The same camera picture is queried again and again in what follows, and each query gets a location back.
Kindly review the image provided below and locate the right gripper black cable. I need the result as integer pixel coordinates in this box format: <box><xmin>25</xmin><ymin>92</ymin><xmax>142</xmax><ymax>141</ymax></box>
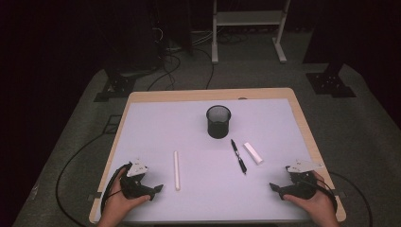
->
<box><xmin>310</xmin><ymin>176</ymin><xmax>339</xmax><ymax>213</ymax></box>

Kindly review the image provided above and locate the wooden table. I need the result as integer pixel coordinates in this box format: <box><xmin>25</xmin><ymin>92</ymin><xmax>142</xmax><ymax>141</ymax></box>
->
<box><xmin>88</xmin><ymin>87</ymin><xmax>347</xmax><ymax>225</ymax></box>

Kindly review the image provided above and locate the thin black floor cable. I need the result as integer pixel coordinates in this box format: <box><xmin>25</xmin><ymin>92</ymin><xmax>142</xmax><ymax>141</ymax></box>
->
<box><xmin>146</xmin><ymin>52</ymin><xmax>183</xmax><ymax>93</ymax></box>
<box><xmin>192</xmin><ymin>46</ymin><xmax>216</xmax><ymax>91</ymax></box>

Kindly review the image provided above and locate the person's left hand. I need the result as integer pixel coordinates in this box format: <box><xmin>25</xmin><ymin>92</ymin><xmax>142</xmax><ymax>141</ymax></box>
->
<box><xmin>105</xmin><ymin>172</ymin><xmax>151</xmax><ymax>222</ymax></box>

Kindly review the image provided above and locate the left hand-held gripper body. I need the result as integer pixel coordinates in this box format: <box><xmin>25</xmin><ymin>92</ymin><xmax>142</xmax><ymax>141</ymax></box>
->
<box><xmin>119</xmin><ymin>159</ymin><xmax>156</xmax><ymax>201</ymax></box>

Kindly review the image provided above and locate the white pen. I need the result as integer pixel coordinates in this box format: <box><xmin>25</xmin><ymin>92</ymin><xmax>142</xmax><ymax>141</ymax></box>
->
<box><xmin>173</xmin><ymin>150</ymin><xmax>182</xmax><ymax>192</ymax></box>

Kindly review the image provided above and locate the white metal stand frame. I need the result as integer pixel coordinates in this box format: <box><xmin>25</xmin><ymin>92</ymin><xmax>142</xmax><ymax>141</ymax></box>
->
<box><xmin>211</xmin><ymin>0</ymin><xmax>291</xmax><ymax>64</ymax></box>

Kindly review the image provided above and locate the white table mat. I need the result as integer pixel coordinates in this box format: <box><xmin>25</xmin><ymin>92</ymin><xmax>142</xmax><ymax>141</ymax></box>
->
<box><xmin>94</xmin><ymin>98</ymin><xmax>316</xmax><ymax>223</ymax></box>

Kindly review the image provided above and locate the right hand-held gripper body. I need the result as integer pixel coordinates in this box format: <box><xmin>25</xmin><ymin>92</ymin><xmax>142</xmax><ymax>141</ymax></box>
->
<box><xmin>280</xmin><ymin>159</ymin><xmax>324</xmax><ymax>201</ymax></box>

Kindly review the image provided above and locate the black pen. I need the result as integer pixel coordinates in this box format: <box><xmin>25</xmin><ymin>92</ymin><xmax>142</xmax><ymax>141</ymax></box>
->
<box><xmin>230</xmin><ymin>138</ymin><xmax>248</xmax><ymax>176</ymax></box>

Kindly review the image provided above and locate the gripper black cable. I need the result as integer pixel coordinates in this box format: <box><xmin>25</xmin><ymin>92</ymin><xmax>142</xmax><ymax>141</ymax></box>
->
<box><xmin>310</xmin><ymin>176</ymin><xmax>339</xmax><ymax>213</ymax></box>
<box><xmin>99</xmin><ymin>162</ymin><xmax>132</xmax><ymax>216</ymax></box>

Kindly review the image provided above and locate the black mesh pen holder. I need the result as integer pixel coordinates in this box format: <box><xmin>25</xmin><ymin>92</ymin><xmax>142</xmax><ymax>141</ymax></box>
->
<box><xmin>205</xmin><ymin>104</ymin><xmax>232</xmax><ymax>140</ymax></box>

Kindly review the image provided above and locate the person's right hand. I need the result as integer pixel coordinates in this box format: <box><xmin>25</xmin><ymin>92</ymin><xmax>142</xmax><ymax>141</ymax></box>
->
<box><xmin>283</xmin><ymin>171</ymin><xmax>337</xmax><ymax>222</ymax></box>

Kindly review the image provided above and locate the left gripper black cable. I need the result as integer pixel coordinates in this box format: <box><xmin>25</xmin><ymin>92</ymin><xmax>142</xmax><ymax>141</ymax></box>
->
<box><xmin>99</xmin><ymin>162</ymin><xmax>132</xmax><ymax>216</ymax></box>

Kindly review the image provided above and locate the black stand base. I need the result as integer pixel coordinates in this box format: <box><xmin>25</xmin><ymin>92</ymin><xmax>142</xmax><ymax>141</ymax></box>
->
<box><xmin>94</xmin><ymin>66</ymin><xmax>137</xmax><ymax>103</ymax></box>
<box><xmin>305</xmin><ymin>61</ymin><xmax>357</xmax><ymax>98</ymax></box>

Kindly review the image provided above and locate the white eraser block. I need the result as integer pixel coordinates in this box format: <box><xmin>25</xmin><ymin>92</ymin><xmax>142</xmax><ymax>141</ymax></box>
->
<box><xmin>242</xmin><ymin>142</ymin><xmax>264</xmax><ymax>166</ymax></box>

